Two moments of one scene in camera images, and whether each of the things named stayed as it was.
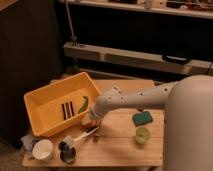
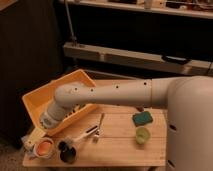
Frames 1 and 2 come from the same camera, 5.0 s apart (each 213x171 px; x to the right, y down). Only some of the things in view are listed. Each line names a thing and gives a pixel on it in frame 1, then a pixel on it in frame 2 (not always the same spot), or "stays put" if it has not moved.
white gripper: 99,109 to 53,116
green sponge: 142,118 stays put
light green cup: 142,135 stays put
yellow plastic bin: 60,104 stays put
